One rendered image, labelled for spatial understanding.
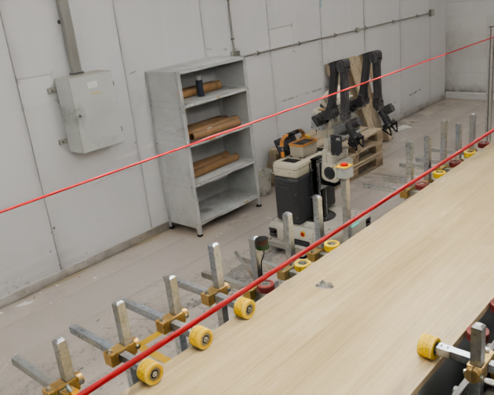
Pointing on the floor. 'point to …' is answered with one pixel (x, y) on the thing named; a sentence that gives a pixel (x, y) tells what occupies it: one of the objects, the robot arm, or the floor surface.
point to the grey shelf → (196, 200)
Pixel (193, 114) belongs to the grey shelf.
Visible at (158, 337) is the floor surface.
